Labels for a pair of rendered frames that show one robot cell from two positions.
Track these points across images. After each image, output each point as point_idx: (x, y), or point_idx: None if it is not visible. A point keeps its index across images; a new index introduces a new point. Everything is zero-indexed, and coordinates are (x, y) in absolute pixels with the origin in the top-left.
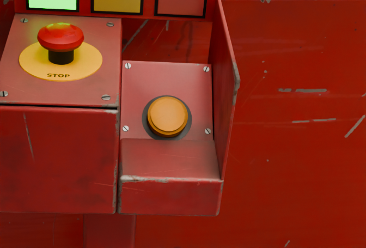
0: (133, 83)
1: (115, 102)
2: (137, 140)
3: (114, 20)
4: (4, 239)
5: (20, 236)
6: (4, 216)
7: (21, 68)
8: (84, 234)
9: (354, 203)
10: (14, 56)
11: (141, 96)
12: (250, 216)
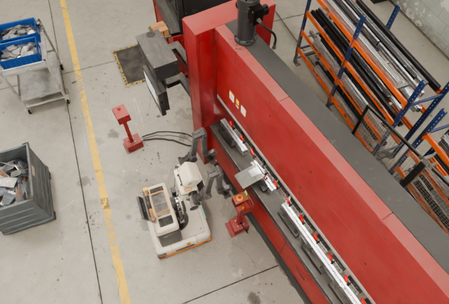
0: (244, 203)
1: (236, 204)
2: (240, 206)
3: (248, 198)
4: None
5: None
6: None
7: (236, 196)
8: None
9: (270, 234)
10: (238, 194)
11: (244, 204)
12: (262, 222)
